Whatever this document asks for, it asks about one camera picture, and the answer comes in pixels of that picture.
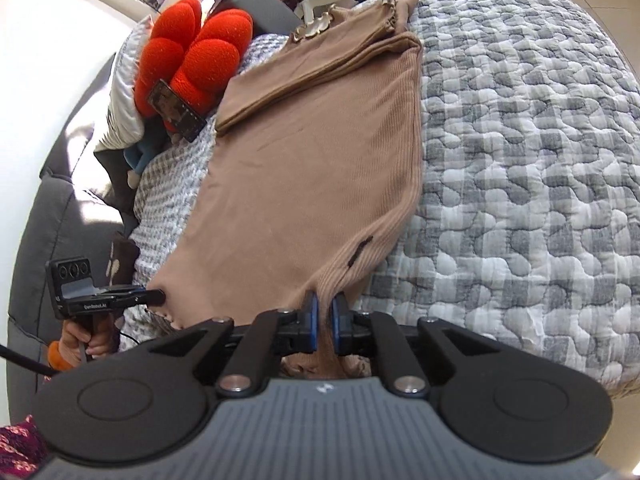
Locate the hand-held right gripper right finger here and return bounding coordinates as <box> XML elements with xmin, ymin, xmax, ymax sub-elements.
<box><xmin>330</xmin><ymin>292</ymin><xmax>506</xmax><ymax>397</ymax></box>

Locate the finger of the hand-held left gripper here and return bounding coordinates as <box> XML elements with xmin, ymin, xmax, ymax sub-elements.
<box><xmin>132</xmin><ymin>286</ymin><xmax>167</xmax><ymax>307</ymax></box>

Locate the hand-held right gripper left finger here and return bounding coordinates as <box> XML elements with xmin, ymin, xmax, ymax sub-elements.
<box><xmin>132</xmin><ymin>292</ymin><xmax>321</xmax><ymax>397</ymax></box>

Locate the tan ribbed sweater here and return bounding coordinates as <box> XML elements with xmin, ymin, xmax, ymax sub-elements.
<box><xmin>150</xmin><ymin>0</ymin><xmax>423</xmax><ymax>381</ymax></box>

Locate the person's left hand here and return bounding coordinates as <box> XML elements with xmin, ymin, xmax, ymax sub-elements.
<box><xmin>61</xmin><ymin>314</ymin><xmax>116</xmax><ymax>361</ymax></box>

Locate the dark grey cushion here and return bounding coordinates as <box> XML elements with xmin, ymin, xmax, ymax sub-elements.
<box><xmin>95</xmin><ymin>147</ymin><xmax>141</xmax><ymax>281</ymax></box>

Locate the dark grey sofa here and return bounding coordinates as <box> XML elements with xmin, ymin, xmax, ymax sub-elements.
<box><xmin>7</xmin><ymin>0</ymin><xmax>301</xmax><ymax>376</ymax></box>

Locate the blue plush toy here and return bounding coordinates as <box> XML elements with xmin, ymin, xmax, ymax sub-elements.
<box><xmin>124</xmin><ymin>120</ymin><xmax>173</xmax><ymax>188</ymax></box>

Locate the person's pink patterned clothing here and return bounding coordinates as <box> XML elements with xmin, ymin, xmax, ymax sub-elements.
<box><xmin>0</xmin><ymin>415</ymin><xmax>50</xmax><ymax>480</ymax></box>

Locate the black smartphone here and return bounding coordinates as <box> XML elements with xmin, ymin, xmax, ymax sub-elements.
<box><xmin>148</xmin><ymin>79</ymin><xmax>208</xmax><ymax>143</ymax></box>

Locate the white printed pillow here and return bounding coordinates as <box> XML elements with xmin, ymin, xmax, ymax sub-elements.
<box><xmin>94</xmin><ymin>14</ymin><xmax>156</xmax><ymax>153</ymax></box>

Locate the grey checked quilted blanket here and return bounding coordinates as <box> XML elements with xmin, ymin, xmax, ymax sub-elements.
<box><xmin>120</xmin><ymin>0</ymin><xmax>640</xmax><ymax>401</ymax></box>

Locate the red pumpkin plush cushion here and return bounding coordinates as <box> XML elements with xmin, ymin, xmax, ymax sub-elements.
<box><xmin>134</xmin><ymin>0</ymin><xmax>255</xmax><ymax>133</ymax></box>

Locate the black cable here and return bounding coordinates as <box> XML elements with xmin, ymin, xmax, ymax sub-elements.
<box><xmin>0</xmin><ymin>342</ymin><xmax>58</xmax><ymax>377</ymax></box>

